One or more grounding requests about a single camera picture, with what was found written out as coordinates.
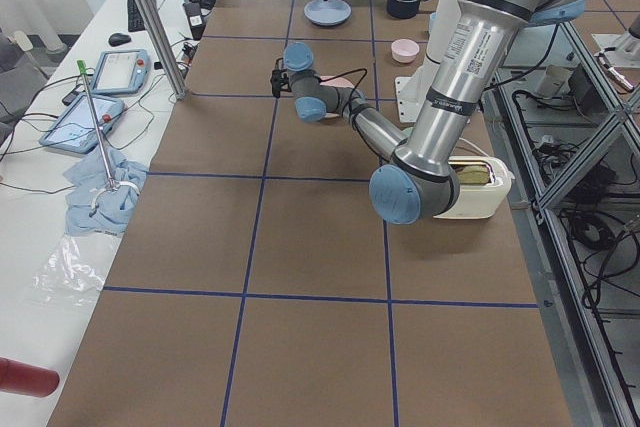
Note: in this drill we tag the pink bowl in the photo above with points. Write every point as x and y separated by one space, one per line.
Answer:
404 51

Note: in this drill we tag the pink plate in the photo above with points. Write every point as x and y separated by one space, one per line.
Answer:
339 82

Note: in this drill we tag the metal reacher grabber tool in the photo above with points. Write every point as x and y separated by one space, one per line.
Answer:
112 184

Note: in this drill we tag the light blue cloth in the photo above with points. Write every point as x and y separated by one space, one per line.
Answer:
90 205

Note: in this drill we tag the blue teach pendant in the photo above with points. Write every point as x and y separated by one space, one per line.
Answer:
74 130
120 72

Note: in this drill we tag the red cylinder bottle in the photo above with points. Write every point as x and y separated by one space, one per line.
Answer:
28 380

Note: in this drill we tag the black computer mouse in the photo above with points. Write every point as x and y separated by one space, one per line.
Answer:
117 39

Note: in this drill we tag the aluminium frame post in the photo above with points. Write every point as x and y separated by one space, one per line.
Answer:
162 46

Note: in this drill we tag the blue plate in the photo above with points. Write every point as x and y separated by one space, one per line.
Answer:
327 13

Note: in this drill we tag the clear plastic bag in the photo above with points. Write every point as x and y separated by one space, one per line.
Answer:
75 273

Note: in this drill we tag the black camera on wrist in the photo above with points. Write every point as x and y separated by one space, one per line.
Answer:
279 79

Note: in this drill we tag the blue teach pendant upper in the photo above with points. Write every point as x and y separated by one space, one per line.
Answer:
120 72

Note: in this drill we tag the white toaster with bread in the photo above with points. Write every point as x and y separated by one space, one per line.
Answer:
484 181

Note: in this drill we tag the black keyboard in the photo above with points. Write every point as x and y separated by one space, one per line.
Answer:
135 20

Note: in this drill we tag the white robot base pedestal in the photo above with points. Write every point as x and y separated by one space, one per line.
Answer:
411 91

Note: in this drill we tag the blue teach pendant lower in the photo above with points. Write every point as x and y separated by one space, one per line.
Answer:
74 130

